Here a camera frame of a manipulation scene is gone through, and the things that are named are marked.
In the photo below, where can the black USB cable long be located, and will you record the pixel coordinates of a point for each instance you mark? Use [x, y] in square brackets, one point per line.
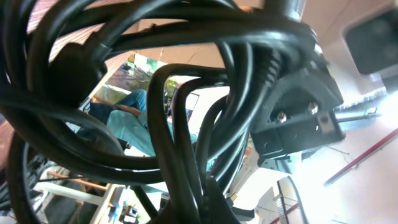
[199, 117]

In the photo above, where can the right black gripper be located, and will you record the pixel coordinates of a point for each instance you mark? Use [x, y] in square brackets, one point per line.
[298, 114]

